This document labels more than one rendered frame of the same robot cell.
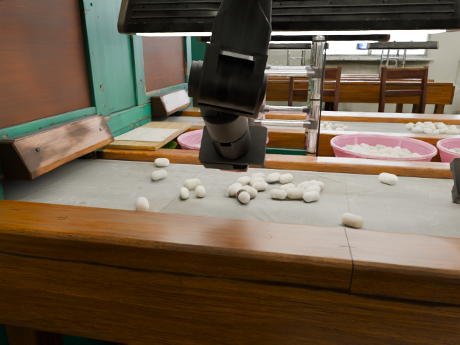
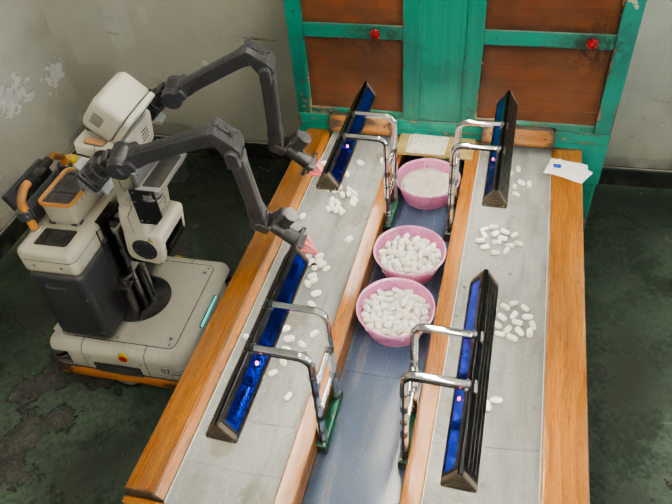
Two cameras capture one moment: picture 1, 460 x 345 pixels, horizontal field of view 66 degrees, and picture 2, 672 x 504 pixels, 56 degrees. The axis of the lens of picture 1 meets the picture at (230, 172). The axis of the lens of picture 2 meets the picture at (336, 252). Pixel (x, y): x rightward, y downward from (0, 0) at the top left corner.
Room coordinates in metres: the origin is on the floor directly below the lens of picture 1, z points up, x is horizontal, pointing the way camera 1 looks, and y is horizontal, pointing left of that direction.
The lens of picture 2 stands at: (0.90, -2.11, 2.40)
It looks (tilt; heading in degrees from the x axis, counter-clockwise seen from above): 44 degrees down; 98
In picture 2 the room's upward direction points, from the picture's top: 6 degrees counter-clockwise
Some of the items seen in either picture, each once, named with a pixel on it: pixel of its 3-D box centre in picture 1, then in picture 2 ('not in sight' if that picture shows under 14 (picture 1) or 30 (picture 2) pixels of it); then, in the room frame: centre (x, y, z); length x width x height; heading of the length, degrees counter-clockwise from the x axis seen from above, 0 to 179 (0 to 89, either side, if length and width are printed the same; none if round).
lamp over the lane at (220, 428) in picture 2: not in sight; (262, 331); (0.53, -1.05, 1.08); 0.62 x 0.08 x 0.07; 79
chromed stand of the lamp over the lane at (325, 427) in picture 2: not in sight; (297, 377); (0.61, -1.07, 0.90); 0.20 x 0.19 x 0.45; 79
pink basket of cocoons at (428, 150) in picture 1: (378, 160); (409, 258); (0.94, -0.41, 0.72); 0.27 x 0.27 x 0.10
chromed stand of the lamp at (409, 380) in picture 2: not in sight; (438, 402); (1.00, -1.14, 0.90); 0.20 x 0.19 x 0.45; 79
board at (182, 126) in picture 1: (152, 133); (435, 146); (1.06, 0.23, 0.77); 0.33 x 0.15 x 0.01; 169
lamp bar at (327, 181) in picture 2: (280, 11); (348, 131); (0.71, -0.09, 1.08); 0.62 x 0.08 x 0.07; 79
